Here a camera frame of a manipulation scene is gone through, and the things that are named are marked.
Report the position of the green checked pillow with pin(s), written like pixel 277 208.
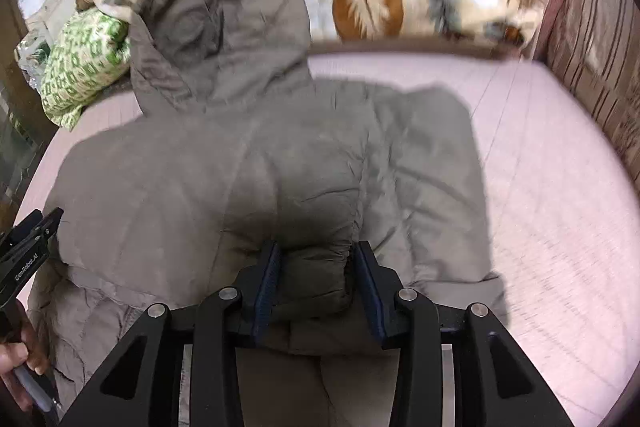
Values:
pixel 80 57

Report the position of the pink quilted bed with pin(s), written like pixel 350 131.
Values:
pixel 550 207

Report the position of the person's left hand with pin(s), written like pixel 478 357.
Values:
pixel 32 352

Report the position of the grey quilted blanket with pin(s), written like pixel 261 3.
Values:
pixel 250 157

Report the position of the brown striped cushion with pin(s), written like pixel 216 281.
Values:
pixel 590 47

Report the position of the wooden cabinet with glass door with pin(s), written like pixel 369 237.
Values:
pixel 10 132

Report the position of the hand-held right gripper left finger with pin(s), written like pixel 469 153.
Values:
pixel 267 289

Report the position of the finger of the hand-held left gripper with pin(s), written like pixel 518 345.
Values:
pixel 47 222

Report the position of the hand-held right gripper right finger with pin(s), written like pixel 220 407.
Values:
pixel 372 294

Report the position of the floral printed plastic bag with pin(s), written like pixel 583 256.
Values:
pixel 32 52

